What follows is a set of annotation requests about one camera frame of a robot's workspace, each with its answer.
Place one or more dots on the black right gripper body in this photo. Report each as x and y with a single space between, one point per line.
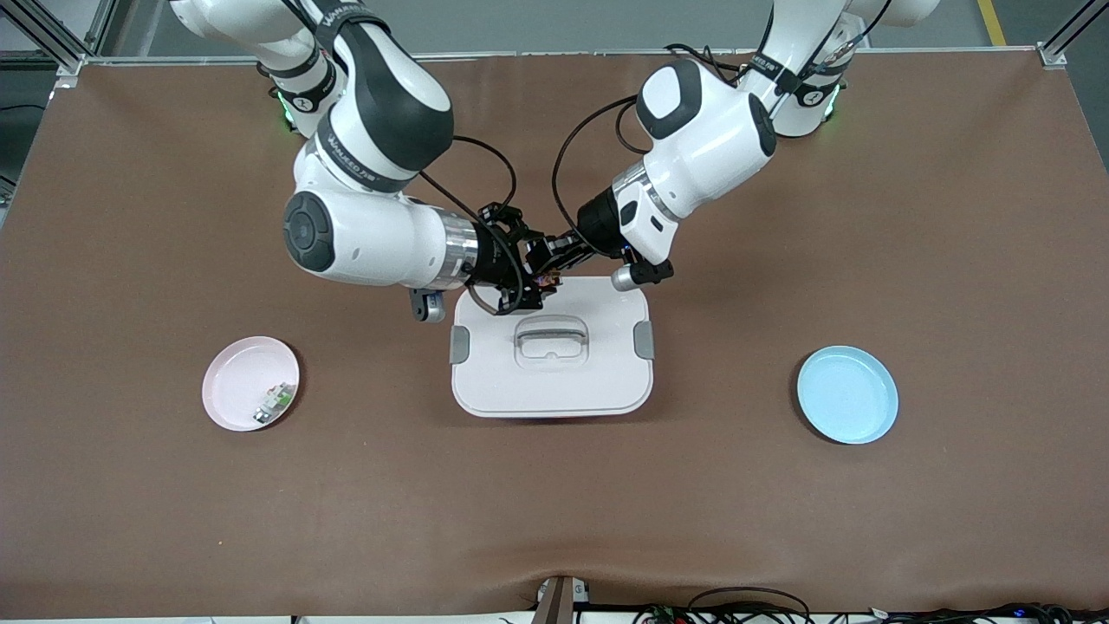
494 257

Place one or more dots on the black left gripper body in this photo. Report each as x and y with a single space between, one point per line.
596 225

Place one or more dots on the orange and black push-button switch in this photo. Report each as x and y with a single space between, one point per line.
546 280

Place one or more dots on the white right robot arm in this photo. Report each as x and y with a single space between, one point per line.
372 87

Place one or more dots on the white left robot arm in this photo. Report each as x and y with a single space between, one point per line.
710 130

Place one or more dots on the white lidded box grey latches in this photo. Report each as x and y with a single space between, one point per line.
554 381

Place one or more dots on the brown table mat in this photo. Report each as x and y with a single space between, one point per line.
554 503

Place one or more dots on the pink round plate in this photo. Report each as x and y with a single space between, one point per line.
238 381

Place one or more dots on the light blue round plate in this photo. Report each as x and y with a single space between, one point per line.
847 394

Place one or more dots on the silver table edge rail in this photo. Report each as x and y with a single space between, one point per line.
563 55

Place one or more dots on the green and white switch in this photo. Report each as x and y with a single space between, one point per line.
274 403

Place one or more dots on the brown bracket at table edge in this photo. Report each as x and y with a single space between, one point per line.
554 602

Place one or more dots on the aluminium frame post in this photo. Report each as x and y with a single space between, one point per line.
1051 54
61 39

